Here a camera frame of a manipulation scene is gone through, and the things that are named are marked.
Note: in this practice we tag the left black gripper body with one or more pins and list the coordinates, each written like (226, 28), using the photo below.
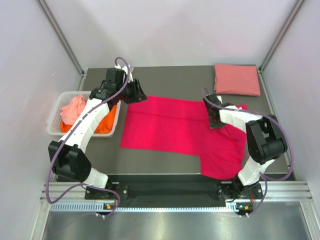
(130, 94)

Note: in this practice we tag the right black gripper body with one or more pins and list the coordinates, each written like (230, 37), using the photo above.
(215, 124)

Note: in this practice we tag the magenta t shirt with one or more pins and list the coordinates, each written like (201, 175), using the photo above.
(182, 126)

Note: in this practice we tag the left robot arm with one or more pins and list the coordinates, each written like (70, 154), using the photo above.
(68, 154)

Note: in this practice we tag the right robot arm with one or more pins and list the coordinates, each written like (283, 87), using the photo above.
(265, 138)

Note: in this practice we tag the folded salmon pink t shirt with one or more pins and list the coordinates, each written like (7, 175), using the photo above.
(237, 80)

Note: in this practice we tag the orange t shirt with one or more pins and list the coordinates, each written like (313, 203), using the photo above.
(104, 127)

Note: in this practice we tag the white plastic basket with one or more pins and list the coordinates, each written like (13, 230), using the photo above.
(53, 126)

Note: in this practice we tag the light pink t shirt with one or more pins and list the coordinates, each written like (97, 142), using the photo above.
(70, 113)

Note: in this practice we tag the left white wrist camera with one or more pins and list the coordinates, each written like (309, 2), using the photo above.
(128, 71)

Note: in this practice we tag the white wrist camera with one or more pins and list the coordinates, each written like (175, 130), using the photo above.
(219, 98)
(128, 71)

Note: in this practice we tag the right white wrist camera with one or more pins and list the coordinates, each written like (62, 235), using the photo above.
(219, 98)

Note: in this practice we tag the left aluminium frame rail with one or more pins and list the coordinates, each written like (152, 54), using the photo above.
(60, 35)

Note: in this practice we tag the aluminium frame rail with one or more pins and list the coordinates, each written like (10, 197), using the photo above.
(60, 35)
(298, 5)

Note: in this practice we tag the slotted cable duct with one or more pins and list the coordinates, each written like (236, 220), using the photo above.
(101, 207)

